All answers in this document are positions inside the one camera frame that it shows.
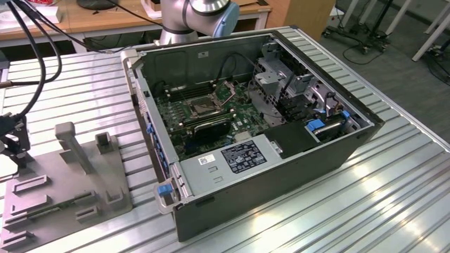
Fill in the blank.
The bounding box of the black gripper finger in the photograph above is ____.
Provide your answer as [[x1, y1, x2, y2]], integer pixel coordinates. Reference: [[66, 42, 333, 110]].
[[7, 117, 33, 170]]

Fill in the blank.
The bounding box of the black RAM slot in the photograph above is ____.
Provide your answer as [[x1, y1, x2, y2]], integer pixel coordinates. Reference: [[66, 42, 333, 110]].
[[171, 115, 236, 130], [166, 86, 216, 96], [174, 112, 234, 127], [169, 92, 217, 103], [167, 89, 217, 100]]

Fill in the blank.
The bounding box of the CPU socket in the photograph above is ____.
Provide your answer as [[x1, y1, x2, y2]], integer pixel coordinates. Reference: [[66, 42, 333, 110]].
[[189, 96, 221, 118]]

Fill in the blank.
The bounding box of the grey parts rack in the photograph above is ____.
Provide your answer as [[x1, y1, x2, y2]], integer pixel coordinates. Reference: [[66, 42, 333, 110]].
[[0, 121, 135, 251]]

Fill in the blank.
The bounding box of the green RAM stick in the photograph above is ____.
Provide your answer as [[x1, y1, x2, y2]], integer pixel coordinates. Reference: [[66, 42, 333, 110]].
[[30, 194, 91, 220]]

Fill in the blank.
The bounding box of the white foam tray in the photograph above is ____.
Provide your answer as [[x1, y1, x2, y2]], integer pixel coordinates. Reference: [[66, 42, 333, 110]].
[[0, 9, 37, 28]]

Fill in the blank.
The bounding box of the small white box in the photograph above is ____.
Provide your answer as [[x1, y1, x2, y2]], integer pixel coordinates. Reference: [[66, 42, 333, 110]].
[[35, 5, 61, 24]]

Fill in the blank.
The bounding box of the wooden desk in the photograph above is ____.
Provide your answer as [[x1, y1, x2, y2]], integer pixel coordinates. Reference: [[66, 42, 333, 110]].
[[0, 0, 274, 52]]

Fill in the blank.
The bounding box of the black graphics card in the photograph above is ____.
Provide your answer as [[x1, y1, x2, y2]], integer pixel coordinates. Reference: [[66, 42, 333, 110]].
[[182, 118, 234, 157]]

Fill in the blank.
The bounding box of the black monitor base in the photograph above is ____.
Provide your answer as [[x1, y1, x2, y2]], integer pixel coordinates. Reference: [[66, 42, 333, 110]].
[[77, 0, 121, 11]]

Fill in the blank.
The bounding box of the silver power supply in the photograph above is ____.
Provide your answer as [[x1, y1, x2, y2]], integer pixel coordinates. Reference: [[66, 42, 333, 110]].
[[174, 133, 285, 197]]

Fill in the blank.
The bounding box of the white cardboard box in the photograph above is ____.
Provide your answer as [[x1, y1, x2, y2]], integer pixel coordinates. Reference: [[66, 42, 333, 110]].
[[141, 0, 165, 19]]

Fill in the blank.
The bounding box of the metal socket cover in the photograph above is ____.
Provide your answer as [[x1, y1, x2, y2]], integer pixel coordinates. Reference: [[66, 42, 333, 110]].
[[210, 81, 242, 106]]

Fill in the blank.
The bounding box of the green motherboard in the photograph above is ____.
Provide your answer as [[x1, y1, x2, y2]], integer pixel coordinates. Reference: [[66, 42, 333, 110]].
[[154, 80, 270, 162]]

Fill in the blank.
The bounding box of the silver drive cage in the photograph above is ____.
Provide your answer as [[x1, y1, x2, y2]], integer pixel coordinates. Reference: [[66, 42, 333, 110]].
[[253, 41, 316, 97]]

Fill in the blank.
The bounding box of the black plastic shroud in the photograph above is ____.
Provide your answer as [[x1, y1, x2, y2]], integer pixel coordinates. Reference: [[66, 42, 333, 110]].
[[264, 122, 324, 159]]

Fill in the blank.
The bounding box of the black PC case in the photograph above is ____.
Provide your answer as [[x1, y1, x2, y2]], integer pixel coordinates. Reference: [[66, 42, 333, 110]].
[[121, 29, 385, 242]]

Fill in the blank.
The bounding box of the blue disk latch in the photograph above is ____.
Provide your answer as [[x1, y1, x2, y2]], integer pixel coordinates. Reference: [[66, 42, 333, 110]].
[[305, 119, 325, 132]]

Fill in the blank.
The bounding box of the black disk bay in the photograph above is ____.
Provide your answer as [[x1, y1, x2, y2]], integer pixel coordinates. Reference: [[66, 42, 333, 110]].
[[304, 115, 370, 145]]

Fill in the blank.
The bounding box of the wooden cabinet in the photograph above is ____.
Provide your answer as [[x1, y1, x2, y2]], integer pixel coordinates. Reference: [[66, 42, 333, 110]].
[[270, 0, 336, 42]]

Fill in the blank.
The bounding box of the black wheeled stand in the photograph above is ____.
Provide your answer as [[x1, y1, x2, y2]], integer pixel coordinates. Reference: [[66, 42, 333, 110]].
[[322, 0, 393, 55]]

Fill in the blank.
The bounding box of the white table leg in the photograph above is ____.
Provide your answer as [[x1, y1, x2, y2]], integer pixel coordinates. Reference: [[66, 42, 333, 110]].
[[412, 14, 450, 63]]

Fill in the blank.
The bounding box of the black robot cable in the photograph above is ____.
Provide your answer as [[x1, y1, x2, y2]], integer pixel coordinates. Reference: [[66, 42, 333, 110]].
[[0, 0, 63, 90], [7, 0, 47, 116]]

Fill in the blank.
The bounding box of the thin cable with plug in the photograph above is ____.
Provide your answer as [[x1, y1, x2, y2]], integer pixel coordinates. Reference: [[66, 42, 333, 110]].
[[23, 0, 117, 55]]

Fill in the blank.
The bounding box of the black internal cable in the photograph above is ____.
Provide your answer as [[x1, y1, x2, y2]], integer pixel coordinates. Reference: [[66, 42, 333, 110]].
[[214, 52, 260, 83]]

